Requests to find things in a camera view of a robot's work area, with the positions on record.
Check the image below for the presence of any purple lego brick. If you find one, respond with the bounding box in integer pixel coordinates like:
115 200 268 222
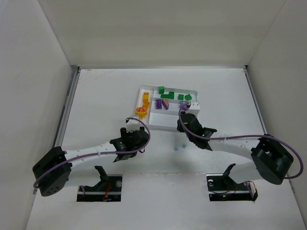
155 99 162 110
161 99 169 110

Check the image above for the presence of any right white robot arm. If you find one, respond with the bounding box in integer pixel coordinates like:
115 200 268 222
177 111 294 185

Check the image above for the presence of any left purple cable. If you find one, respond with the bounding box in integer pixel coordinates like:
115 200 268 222
33 116 151 190

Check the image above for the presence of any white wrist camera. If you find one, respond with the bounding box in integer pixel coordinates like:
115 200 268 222
187 101 200 117
126 117 140 133

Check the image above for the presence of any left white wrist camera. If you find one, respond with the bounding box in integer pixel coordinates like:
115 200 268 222
126 117 140 133

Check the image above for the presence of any white divided sorting tray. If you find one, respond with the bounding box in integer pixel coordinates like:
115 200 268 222
136 85 198 131

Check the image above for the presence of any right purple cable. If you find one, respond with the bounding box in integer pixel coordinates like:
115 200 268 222
178 102 302 179

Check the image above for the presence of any green curved lego brick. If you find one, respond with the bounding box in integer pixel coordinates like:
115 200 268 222
158 86 165 94

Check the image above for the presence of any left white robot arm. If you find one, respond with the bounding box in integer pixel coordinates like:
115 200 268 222
32 126 151 197

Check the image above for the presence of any orange round lego figure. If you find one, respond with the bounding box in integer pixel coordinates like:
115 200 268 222
135 107 148 119

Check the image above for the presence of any purple cable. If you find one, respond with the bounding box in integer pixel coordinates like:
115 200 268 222
178 102 302 179
33 116 151 190

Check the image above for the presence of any yellow lego brick pair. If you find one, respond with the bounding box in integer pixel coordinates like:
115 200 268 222
142 101 150 109

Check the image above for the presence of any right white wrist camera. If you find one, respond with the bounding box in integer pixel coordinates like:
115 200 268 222
187 101 200 117

